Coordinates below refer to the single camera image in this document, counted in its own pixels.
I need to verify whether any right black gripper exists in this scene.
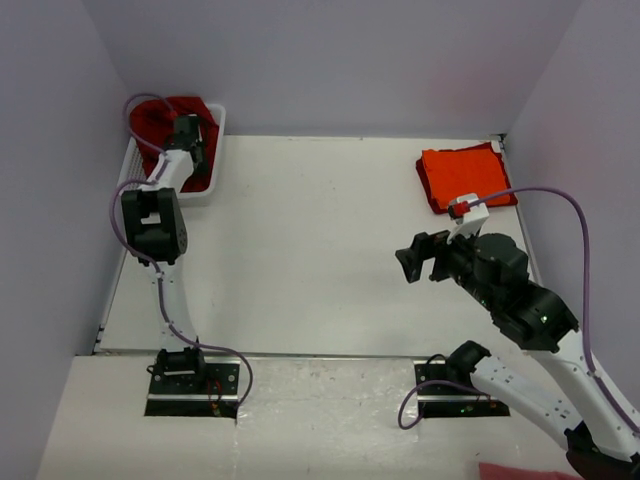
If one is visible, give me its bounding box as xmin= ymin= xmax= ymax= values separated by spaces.
xmin=394 ymin=219 xmax=498 ymax=310

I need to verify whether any dark red t shirt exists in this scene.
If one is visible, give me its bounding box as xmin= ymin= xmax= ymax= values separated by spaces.
xmin=125 ymin=94 xmax=218 ymax=192
xmin=414 ymin=141 xmax=519 ymax=216

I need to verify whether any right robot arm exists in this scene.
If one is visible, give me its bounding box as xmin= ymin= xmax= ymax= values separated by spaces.
xmin=395 ymin=231 xmax=639 ymax=469

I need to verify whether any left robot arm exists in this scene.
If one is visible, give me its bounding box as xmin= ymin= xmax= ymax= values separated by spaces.
xmin=120 ymin=114 xmax=208 ymax=393

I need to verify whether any white plastic basket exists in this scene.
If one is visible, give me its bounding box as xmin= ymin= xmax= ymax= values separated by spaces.
xmin=118 ymin=102 xmax=226 ymax=207

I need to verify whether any folded dark red t shirt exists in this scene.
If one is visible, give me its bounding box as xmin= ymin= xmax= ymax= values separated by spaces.
xmin=414 ymin=141 xmax=519 ymax=216

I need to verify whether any folded orange t shirt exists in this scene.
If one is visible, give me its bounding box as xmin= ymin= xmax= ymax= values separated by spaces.
xmin=416 ymin=143 xmax=510 ymax=214

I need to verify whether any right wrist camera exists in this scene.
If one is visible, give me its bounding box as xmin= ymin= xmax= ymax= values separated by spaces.
xmin=447 ymin=193 xmax=489 ymax=244

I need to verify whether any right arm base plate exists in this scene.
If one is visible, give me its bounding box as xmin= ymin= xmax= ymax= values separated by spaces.
xmin=414 ymin=354 xmax=510 ymax=419

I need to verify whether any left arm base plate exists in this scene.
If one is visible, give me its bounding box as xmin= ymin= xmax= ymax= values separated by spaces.
xmin=144 ymin=361 xmax=240 ymax=419

